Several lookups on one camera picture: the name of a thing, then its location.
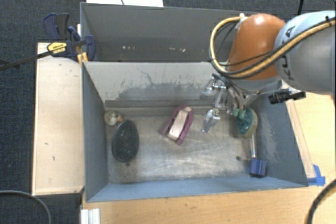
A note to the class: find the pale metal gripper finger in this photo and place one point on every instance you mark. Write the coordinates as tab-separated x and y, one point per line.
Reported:
210	120
210	89

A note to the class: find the purple and beige stapler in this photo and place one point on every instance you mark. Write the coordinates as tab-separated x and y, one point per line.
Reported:
178	126

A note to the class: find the grey metal bin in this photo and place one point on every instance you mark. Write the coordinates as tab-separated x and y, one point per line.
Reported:
183	165

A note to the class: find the pale wood flat board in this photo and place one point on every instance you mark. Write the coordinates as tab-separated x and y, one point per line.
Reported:
59	126

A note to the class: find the black cylinder on white bracket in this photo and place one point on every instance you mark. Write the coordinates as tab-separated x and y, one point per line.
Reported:
281	97

